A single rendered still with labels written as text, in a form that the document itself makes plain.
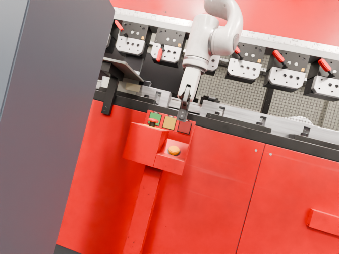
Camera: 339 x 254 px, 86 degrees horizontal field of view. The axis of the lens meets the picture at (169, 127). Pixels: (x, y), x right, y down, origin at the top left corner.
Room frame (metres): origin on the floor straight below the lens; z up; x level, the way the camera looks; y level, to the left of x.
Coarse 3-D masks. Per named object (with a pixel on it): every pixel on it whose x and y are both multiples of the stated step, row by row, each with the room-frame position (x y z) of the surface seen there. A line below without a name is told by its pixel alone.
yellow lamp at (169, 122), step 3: (165, 117) 0.72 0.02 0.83; (168, 117) 0.72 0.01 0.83; (171, 117) 0.72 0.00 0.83; (165, 120) 0.72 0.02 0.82; (168, 120) 0.72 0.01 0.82; (171, 120) 0.72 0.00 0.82; (174, 120) 0.72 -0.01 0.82; (165, 123) 0.72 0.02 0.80; (168, 123) 0.72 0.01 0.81; (171, 123) 0.72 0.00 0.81; (174, 123) 0.72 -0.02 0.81; (165, 126) 0.72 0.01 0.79; (168, 126) 0.72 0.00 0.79; (171, 126) 0.72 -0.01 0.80; (174, 126) 0.72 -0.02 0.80
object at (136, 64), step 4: (128, 56) 1.00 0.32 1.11; (132, 56) 1.00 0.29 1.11; (136, 56) 1.00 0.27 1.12; (124, 60) 1.01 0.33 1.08; (128, 60) 1.00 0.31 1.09; (132, 60) 1.00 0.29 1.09; (136, 60) 1.00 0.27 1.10; (140, 60) 0.99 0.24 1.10; (128, 64) 1.00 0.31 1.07; (132, 64) 1.00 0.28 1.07; (136, 64) 1.00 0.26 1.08; (140, 64) 0.99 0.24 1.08; (132, 68) 1.00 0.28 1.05; (136, 68) 1.00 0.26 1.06; (140, 68) 1.00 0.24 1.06; (136, 72) 1.00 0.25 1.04
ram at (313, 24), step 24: (120, 0) 0.99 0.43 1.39; (144, 0) 0.97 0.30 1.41; (168, 0) 0.95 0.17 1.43; (192, 0) 0.94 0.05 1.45; (240, 0) 0.91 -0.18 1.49; (264, 0) 0.89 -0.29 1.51; (288, 0) 0.88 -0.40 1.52; (312, 0) 0.86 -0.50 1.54; (336, 0) 0.85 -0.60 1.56; (120, 24) 1.04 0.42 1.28; (168, 24) 0.95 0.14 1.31; (264, 24) 0.89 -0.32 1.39; (288, 24) 0.87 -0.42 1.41; (312, 24) 0.86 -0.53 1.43; (336, 24) 0.85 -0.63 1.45; (288, 48) 0.87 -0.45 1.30
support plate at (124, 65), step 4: (104, 60) 0.74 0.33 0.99; (108, 60) 0.73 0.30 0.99; (112, 60) 0.73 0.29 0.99; (116, 60) 0.72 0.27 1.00; (116, 64) 0.75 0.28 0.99; (120, 64) 0.74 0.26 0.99; (124, 64) 0.72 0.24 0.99; (120, 68) 0.80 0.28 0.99; (124, 68) 0.79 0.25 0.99; (128, 68) 0.77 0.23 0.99; (124, 72) 0.86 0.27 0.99; (128, 72) 0.84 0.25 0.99; (132, 72) 0.82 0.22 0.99; (124, 76) 0.96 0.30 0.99; (128, 76) 0.93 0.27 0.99; (132, 76) 0.91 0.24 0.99; (136, 76) 0.88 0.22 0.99; (136, 80) 0.98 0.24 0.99; (140, 80) 0.96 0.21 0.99
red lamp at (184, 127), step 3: (180, 123) 0.71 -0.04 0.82; (183, 123) 0.71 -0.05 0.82; (186, 123) 0.71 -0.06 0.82; (189, 123) 0.71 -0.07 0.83; (180, 126) 0.71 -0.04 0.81; (183, 126) 0.71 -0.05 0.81; (186, 126) 0.71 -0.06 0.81; (189, 126) 0.71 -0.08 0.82; (180, 129) 0.71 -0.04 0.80; (183, 129) 0.71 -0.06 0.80; (186, 129) 0.71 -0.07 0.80; (189, 129) 0.71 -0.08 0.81; (183, 132) 0.71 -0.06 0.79; (186, 132) 0.71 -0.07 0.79
